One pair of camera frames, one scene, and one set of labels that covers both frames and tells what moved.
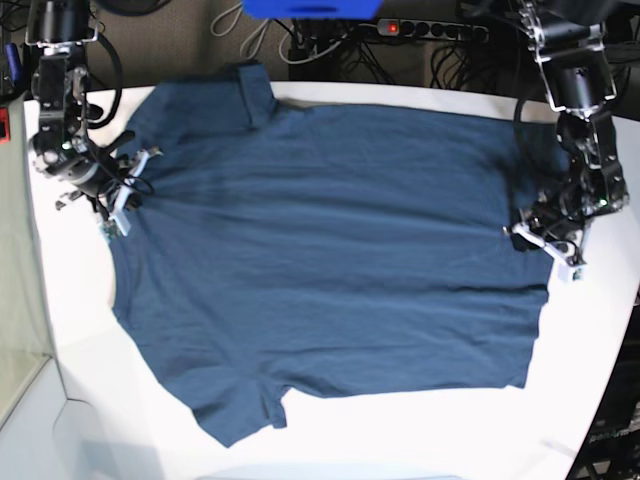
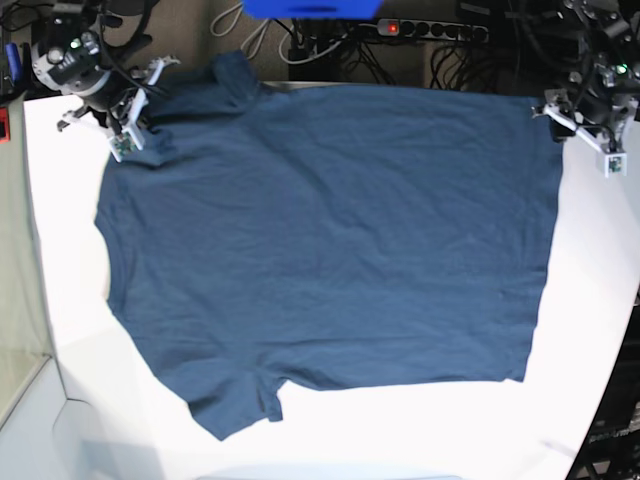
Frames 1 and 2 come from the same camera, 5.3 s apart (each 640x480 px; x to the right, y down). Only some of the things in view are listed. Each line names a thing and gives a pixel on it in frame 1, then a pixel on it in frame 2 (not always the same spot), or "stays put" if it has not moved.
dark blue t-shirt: x=277 y=250 stays put
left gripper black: x=100 y=173 -> x=111 y=103
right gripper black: x=555 y=215 -> x=591 y=108
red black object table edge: x=5 y=136 stays put
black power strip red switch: x=434 y=29 stays put
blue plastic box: x=311 y=9 stays put
